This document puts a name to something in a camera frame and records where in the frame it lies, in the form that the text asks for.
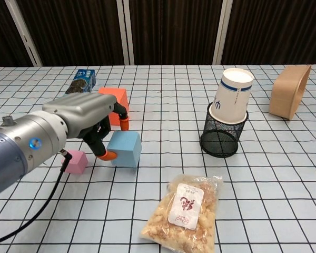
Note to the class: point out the black mesh pen holder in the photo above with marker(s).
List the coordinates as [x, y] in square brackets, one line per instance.
[218, 139]

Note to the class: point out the orange foam cube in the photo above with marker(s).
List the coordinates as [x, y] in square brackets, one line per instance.
[119, 96]

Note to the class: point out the white metal frame post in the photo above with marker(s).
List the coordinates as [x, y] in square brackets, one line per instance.
[221, 31]
[126, 39]
[29, 44]

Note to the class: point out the light blue foam cube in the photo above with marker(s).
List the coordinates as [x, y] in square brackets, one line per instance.
[126, 150]

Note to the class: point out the pink foam cube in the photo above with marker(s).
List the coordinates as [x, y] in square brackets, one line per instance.
[77, 163]

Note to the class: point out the white paper cup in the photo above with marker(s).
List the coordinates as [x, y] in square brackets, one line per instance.
[231, 100]

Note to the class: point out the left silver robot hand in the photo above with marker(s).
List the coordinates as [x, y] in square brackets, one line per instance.
[84, 110]

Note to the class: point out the blue Oreo cookie box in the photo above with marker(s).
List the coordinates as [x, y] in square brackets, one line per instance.
[85, 79]

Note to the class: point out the clear snack bag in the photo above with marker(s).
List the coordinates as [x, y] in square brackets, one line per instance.
[173, 226]

